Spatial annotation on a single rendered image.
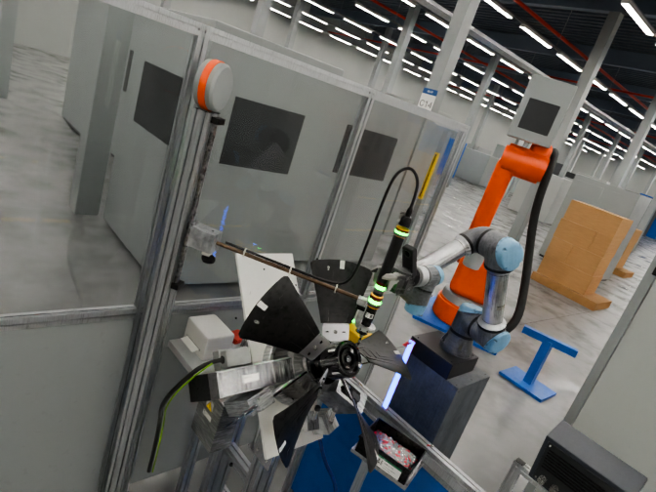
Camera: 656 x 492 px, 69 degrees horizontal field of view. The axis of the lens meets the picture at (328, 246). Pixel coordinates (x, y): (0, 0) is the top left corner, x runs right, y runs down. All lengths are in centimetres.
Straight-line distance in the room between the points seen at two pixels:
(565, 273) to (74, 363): 856
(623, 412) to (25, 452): 288
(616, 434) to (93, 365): 269
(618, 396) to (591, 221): 653
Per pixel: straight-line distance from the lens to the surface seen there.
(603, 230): 941
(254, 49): 185
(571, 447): 173
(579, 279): 952
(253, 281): 173
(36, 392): 207
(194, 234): 169
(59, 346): 197
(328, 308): 166
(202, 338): 198
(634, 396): 320
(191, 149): 164
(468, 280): 548
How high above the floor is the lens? 197
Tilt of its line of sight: 17 degrees down
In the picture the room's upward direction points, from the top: 19 degrees clockwise
